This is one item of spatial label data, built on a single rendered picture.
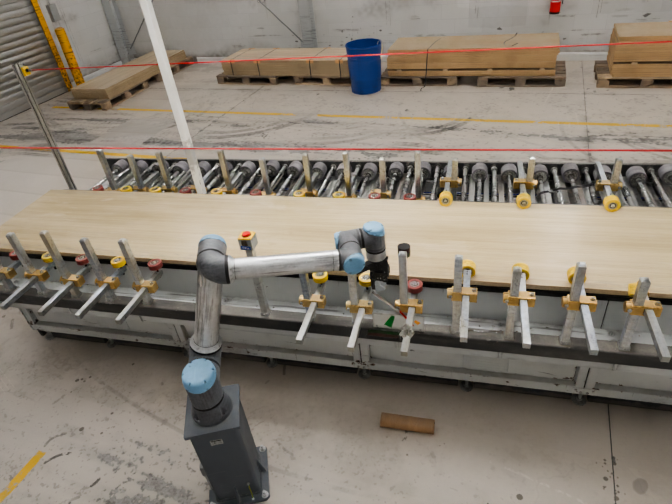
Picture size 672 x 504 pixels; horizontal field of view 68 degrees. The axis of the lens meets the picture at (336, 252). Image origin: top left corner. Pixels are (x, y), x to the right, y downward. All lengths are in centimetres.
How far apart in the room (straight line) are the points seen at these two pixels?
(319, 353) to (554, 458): 144
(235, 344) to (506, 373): 171
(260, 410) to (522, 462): 152
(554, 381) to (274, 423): 164
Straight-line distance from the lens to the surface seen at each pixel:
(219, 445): 257
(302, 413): 318
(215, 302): 225
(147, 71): 1033
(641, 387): 326
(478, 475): 293
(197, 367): 237
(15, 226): 408
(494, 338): 256
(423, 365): 313
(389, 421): 300
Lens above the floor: 251
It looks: 35 degrees down
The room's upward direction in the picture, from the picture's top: 7 degrees counter-clockwise
